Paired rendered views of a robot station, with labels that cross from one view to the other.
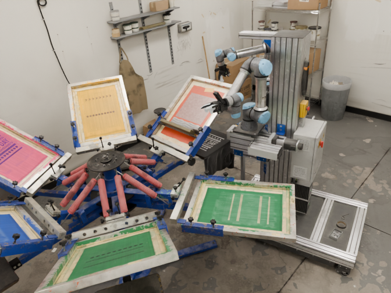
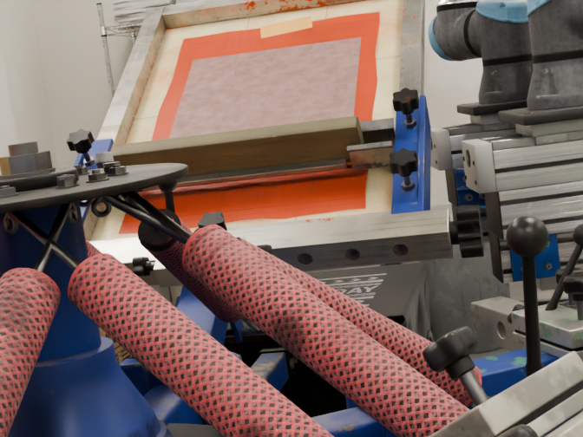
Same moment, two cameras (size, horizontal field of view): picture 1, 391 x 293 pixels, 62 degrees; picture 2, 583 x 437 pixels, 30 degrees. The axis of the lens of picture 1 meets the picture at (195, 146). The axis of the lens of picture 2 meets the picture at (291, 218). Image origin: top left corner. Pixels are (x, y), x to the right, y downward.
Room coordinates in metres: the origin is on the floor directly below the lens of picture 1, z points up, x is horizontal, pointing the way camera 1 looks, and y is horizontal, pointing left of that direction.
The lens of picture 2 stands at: (1.17, 1.08, 1.38)
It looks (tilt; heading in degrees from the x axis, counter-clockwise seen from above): 7 degrees down; 326
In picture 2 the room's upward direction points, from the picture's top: 7 degrees counter-clockwise
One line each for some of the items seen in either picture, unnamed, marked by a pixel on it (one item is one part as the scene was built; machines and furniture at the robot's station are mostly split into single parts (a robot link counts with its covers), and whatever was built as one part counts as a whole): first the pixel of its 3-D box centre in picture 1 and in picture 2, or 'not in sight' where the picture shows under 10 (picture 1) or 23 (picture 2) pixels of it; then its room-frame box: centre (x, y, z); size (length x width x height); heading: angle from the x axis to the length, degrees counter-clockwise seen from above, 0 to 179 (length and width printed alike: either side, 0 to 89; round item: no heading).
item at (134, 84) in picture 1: (128, 82); not in sight; (4.67, 0.90, 1.06); 0.53 x 0.07 x 1.05; 134
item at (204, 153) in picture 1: (204, 140); (303, 296); (2.92, -0.10, 0.95); 0.48 x 0.44 x 0.01; 134
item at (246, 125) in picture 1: (249, 122); (566, 78); (2.55, -0.50, 1.31); 0.15 x 0.15 x 0.10
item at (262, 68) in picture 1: (260, 92); not in sight; (2.43, -0.57, 1.63); 0.15 x 0.12 x 0.55; 32
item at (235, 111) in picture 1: (234, 110); not in sight; (2.31, -0.33, 1.56); 0.11 x 0.08 x 0.11; 32
